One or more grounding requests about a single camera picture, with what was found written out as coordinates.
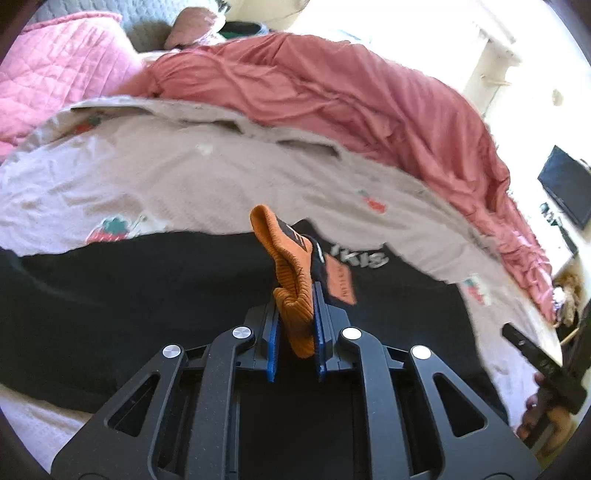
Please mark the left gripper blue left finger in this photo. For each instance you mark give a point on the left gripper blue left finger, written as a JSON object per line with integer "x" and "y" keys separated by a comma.
{"x": 264, "y": 322}

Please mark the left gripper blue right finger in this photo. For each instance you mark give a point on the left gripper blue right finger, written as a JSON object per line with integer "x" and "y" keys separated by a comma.
{"x": 330, "y": 355}

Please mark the black sweater with orange trim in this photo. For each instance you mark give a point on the black sweater with orange trim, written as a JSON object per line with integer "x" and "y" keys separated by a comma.
{"x": 76, "y": 326}

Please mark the person's right hand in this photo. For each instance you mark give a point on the person's right hand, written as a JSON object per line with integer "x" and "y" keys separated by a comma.
{"x": 559, "y": 417}

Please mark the black monitor screen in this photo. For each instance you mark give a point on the black monitor screen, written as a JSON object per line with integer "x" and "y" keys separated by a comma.
{"x": 567, "y": 181}

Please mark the mauve strawberry print bedsheet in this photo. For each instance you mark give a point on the mauve strawberry print bedsheet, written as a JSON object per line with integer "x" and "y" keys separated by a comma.
{"x": 115, "y": 169}

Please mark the red-pink rumpled duvet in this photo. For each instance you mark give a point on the red-pink rumpled duvet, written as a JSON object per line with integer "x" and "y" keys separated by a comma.
{"x": 383, "y": 111}

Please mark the white shelf unit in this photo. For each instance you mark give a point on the white shelf unit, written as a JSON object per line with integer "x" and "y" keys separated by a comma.
{"x": 496, "y": 56}

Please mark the small mauve pillow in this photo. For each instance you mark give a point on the small mauve pillow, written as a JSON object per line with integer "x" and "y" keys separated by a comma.
{"x": 195, "y": 26}

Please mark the grey quilted headboard cover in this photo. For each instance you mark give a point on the grey quilted headboard cover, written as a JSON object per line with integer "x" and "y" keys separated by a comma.
{"x": 147, "y": 23}

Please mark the pink quilted pillow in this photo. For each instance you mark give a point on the pink quilted pillow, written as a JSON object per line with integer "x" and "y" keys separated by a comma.
{"x": 59, "y": 62}

